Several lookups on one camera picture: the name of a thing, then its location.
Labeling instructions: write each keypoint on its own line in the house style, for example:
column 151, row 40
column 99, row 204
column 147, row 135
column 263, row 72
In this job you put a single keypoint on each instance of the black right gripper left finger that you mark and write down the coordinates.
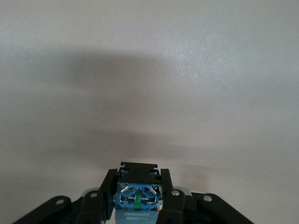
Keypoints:
column 93, row 205

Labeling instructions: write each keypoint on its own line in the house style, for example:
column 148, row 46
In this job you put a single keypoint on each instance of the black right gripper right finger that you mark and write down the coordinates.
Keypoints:
column 177, row 207

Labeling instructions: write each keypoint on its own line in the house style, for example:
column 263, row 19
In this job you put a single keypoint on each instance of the red push button switch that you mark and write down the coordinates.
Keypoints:
column 137, row 189

